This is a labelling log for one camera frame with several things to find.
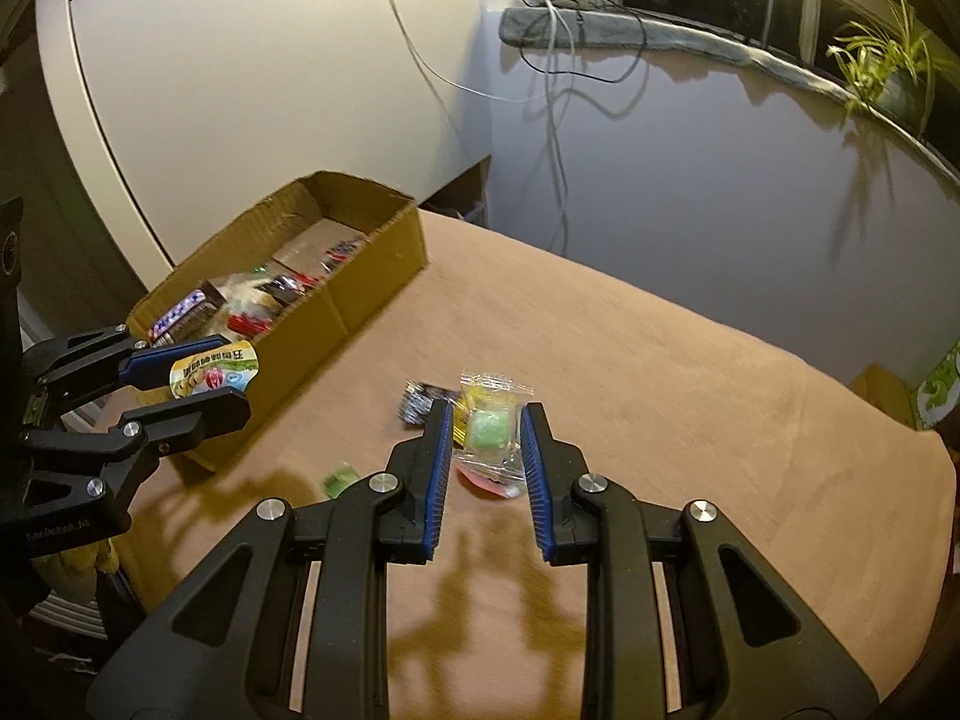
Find brown chocolate egg pack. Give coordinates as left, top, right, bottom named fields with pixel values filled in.
left=455, top=461, right=526, bottom=500

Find blue white chocolate bar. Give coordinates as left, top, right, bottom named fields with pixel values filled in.
left=148, top=284, right=224, bottom=346

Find green jelly cup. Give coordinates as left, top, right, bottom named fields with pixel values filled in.
left=169, top=341, right=260, bottom=398

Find green candy clear wrapper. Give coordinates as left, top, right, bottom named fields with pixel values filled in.
left=459, top=372, right=534, bottom=484

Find packaged sliced bread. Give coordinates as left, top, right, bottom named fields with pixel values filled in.
left=205, top=268, right=303, bottom=332

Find dark cake clear red wrapper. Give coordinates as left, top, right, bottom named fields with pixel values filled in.
left=224, top=271, right=321, bottom=338

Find dark brownie red-edged wrapper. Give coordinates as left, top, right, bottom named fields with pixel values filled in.
left=319, top=236, right=368, bottom=278

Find small green wrapper piece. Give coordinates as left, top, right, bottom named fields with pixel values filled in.
left=322, top=465, right=359, bottom=499

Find black white patterned candy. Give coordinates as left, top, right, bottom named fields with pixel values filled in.
left=398, top=380, right=460, bottom=427

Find brown cardboard box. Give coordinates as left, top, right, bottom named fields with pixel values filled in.
left=127, top=171, right=427, bottom=472

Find green snack bag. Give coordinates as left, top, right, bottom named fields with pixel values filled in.
left=910, top=341, right=960, bottom=431

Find grey windowsill cloth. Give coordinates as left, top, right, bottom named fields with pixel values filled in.
left=498, top=7, right=958, bottom=192

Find potted spider plant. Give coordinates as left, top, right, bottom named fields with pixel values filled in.
left=827, top=0, right=947, bottom=138

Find white cable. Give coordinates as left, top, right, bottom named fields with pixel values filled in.
left=366, top=0, right=580, bottom=257

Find black cable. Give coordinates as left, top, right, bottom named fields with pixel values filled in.
left=486, top=0, right=651, bottom=88

